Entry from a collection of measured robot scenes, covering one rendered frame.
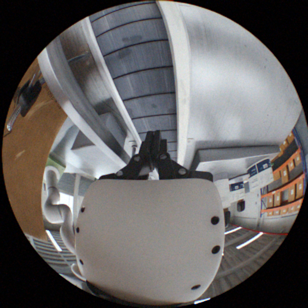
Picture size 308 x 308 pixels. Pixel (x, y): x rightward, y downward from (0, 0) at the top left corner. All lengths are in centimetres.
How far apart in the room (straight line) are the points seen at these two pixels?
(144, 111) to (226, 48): 19
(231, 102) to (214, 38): 15
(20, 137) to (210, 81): 32
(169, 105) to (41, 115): 21
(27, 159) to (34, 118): 6
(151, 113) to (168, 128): 4
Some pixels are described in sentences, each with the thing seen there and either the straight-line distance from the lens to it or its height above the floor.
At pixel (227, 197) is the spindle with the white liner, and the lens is 54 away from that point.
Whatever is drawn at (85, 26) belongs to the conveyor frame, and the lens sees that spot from 17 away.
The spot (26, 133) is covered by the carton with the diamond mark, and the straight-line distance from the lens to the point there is 19.
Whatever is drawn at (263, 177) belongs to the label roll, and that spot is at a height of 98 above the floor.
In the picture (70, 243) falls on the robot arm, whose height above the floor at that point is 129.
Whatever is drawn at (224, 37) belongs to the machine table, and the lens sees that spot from 21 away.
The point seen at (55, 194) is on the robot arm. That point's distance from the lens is 77.
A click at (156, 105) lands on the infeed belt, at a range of 15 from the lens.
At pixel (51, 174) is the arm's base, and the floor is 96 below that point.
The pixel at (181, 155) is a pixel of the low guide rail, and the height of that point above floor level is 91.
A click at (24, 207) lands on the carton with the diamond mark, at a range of 19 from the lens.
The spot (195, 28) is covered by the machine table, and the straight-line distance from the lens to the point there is 19.
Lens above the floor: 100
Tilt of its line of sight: 28 degrees down
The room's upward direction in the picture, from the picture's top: 179 degrees counter-clockwise
